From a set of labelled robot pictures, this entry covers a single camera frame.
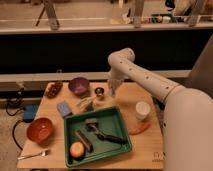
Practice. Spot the red bowl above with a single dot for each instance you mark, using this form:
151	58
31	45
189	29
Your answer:
40	130

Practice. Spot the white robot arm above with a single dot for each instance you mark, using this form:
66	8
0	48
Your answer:
188	114

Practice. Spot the blue sponge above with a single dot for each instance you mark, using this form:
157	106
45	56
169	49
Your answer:
64	109

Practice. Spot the yellow round fruit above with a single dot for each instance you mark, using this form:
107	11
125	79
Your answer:
77	150

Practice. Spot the blue box on floor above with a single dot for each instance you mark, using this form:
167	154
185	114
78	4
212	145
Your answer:
29	113

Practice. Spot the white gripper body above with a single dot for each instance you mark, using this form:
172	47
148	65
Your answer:
113	84

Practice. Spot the orange carrot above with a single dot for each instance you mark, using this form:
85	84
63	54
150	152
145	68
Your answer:
144	126

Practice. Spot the green plastic tray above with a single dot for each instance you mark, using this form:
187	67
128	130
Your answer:
103	132

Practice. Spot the small metal cup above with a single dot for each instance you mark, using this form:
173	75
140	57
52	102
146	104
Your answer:
99	91

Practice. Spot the grey small block in tray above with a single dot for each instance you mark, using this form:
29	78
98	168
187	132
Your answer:
91	124

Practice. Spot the purple bowl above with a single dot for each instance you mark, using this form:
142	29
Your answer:
79	85

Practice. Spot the white cup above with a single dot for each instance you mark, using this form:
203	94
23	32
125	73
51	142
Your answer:
142	110

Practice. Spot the bunch of red grapes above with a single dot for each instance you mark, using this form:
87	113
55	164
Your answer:
54	89

